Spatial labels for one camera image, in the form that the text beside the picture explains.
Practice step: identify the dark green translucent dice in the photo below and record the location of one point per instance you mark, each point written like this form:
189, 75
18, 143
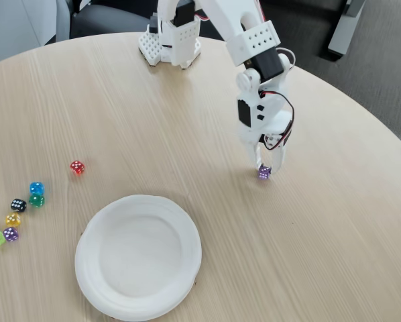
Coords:
36, 201

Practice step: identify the blue translucent dice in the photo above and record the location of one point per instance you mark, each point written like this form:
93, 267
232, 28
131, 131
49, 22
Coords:
36, 188

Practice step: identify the black upholstered seat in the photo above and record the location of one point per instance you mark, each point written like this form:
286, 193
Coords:
318, 30

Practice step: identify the grey desk leg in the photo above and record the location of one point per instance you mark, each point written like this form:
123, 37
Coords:
344, 30

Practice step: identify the red translucent dice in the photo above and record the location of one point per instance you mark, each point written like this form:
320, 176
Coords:
77, 167

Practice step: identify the purple translucent dice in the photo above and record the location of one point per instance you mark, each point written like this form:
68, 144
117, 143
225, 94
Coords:
10, 234
264, 173

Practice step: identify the dark grey chair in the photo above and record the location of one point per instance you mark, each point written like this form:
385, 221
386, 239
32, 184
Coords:
100, 23

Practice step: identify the yellow translucent dice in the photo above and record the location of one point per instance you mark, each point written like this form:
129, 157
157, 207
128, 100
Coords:
12, 219

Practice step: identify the black dice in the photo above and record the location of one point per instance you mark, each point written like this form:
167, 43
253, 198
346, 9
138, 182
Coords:
18, 205

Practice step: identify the white paper plate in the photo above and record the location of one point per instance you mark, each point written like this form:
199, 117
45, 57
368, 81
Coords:
138, 258

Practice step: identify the pale grey cabinet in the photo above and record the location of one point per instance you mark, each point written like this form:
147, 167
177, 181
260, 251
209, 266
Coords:
16, 27

